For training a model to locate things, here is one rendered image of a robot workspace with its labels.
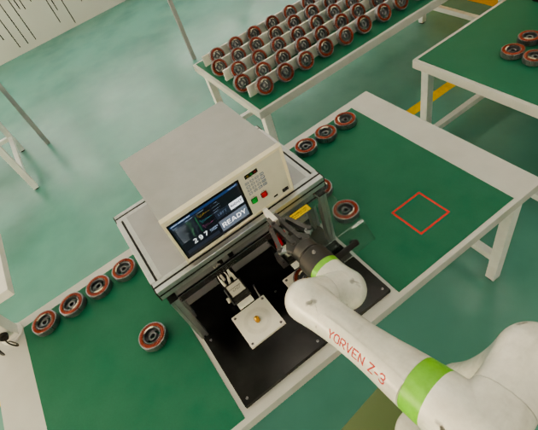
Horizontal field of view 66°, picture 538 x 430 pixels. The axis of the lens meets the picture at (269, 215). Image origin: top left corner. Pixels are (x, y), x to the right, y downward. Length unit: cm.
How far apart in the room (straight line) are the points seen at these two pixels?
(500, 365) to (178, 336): 119
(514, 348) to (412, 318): 156
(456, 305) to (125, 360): 164
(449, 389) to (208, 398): 95
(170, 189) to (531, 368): 101
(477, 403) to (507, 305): 170
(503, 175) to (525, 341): 120
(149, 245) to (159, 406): 56
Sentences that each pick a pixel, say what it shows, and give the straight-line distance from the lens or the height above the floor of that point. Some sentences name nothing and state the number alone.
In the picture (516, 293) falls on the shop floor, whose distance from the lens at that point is 251.
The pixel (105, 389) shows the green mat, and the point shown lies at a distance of 177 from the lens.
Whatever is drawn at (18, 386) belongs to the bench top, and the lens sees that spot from 203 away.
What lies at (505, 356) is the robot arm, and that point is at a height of 138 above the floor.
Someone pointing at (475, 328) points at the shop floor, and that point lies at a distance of 238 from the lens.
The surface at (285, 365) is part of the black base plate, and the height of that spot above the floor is 77.
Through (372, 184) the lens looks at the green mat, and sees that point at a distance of 190.
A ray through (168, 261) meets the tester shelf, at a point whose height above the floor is 111.
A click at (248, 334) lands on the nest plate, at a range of 156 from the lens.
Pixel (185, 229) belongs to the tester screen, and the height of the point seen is 125.
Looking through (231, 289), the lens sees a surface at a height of 92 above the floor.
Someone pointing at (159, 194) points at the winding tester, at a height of 132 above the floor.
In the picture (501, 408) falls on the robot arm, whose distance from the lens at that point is 79.
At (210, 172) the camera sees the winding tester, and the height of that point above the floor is 132.
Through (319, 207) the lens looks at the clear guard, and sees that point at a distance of 143.
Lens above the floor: 214
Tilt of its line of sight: 48 degrees down
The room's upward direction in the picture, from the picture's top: 22 degrees counter-clockwise
